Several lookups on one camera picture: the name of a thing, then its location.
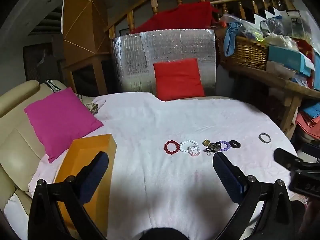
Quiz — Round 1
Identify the teal cardboard box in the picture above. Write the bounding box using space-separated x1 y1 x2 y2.
269 45 315 77

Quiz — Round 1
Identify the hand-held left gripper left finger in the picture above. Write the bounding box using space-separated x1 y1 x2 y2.
27 151 109 240

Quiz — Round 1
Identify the orange cardboard box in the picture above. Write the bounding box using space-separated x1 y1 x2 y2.
54 134 117 238

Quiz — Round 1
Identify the red bead bracelet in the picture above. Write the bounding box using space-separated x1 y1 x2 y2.
164 140 180 155

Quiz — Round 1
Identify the red pillow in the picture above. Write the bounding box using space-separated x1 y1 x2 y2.
153 58 205 102

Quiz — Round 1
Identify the blue denim cloth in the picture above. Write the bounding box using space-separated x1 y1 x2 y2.
223 21 242 57

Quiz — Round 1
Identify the curved wooden table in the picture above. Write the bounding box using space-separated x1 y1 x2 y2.
217 60 320 135

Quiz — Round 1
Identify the stack of folded cloths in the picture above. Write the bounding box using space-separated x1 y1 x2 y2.
295 102 320 140

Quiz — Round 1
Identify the white bead bracelet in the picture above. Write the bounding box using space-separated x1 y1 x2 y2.
179 140 199 153

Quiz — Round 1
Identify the brown wooden cabinet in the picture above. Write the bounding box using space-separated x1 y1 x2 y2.
61 0 112 97

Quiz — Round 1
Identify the pink pillow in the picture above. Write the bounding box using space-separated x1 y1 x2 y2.
24 87 104 164

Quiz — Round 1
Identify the wicker basket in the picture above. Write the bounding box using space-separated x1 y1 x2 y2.
216 36 269 70

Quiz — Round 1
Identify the pink crystal bracelet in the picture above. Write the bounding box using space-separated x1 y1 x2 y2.
188 145 201 157

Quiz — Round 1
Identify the silver insulation mat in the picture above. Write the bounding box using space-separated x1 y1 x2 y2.
110 29 217 99

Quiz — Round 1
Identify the wooden stair railing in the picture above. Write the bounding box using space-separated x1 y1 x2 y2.
104 0 300 40

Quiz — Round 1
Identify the clear plastic bag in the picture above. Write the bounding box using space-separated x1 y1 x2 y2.
260 16 285 37

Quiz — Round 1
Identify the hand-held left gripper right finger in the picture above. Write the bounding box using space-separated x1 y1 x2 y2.
212 152 294 240

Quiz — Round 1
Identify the white blanket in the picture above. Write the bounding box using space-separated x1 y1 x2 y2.
4 91 308 240

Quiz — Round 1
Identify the white paper bag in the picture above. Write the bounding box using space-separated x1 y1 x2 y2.
284 9 312 39

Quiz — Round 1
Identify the red cushion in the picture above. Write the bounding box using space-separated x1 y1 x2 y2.
131 1 218 34

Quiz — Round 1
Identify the dark metal trinket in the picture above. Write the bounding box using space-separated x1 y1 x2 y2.
205 142 222 153

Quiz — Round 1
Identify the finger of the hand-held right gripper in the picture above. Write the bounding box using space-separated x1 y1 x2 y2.
273 148 320 174

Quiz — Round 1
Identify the beige leather sofa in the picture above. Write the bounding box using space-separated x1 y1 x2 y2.
0 80 83 230

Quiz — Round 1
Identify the dark framed picture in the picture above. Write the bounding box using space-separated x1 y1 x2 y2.
23 42 63 82

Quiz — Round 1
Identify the purple bead bracelet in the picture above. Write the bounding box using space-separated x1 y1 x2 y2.
216 140 230 152

